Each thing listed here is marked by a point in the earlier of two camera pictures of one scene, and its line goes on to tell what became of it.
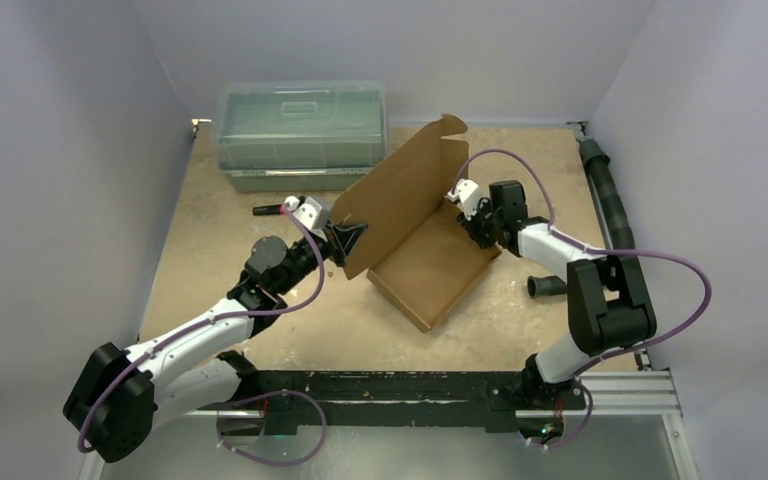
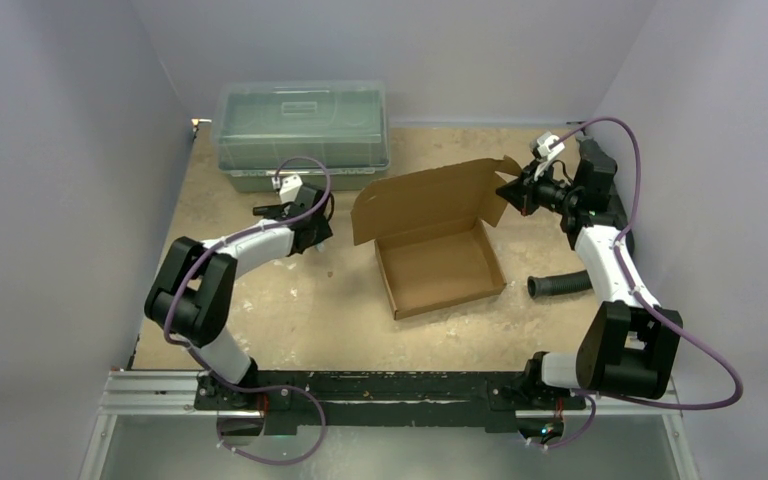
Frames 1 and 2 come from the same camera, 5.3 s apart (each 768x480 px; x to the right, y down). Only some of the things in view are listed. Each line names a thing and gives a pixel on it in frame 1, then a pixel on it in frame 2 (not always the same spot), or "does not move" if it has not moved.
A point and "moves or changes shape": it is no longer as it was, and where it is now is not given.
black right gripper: (475, 225) to (528, 192)
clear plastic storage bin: (299, 136) does not move
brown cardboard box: (416, 252) moves or changes shape
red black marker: (269, 210) does not move
